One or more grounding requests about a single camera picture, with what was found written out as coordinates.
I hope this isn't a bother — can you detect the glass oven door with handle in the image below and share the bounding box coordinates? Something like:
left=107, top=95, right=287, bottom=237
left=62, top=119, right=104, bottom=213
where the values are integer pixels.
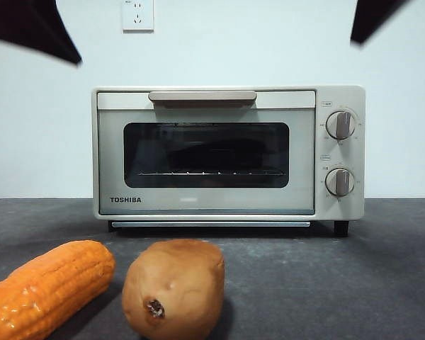
left=96, top=90, right=317, bottom=216

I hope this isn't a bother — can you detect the cream white toaster oven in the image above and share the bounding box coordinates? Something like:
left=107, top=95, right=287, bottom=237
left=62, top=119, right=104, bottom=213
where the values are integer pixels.
left=91, top=84, right=366, bottom=237

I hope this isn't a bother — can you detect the beige oven dial knob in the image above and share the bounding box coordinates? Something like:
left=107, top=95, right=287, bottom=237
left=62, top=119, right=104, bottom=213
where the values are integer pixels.
left=324, top=167, right=356, bottom=197
left=329, top=110, right=358, bottom=140

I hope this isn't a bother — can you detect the metal oven crumb tray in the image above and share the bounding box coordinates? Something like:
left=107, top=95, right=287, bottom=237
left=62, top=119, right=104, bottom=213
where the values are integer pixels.
left=111, top=221, right=312, bottom=229

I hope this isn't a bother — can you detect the orange corn cob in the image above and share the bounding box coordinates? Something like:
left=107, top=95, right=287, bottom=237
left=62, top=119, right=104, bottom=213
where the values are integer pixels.
left=0, top=240, right=116, bottom=340

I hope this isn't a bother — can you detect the brown potato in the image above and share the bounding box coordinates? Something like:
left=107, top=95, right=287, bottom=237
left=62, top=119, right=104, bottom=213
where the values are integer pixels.
left=122, top=239, right=226, bottom=340

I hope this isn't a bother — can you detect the white wall power socket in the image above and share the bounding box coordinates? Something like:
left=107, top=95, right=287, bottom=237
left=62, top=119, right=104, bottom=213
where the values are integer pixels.
left=122, top=0, right=154, bottom=34

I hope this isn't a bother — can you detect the metal wire oven rack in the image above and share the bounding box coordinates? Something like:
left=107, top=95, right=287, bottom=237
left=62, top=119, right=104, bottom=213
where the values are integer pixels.
left=137, top=169, right=285, bottom=177

